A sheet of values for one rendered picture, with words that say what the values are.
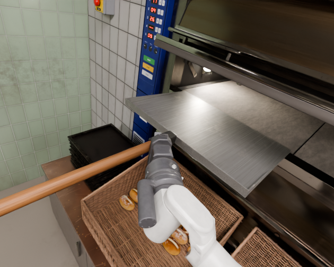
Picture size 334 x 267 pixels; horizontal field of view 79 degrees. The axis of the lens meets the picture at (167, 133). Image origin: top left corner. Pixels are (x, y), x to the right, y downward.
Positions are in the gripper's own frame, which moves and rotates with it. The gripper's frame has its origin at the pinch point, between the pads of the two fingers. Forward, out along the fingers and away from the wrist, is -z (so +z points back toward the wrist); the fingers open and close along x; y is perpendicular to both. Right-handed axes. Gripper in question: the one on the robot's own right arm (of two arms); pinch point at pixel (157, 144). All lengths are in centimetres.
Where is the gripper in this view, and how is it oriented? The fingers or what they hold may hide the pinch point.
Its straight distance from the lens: 61.0
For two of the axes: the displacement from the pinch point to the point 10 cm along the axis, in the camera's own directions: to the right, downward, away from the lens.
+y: 9.7, 0.6, 2.2
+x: -1.8, 8.1, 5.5
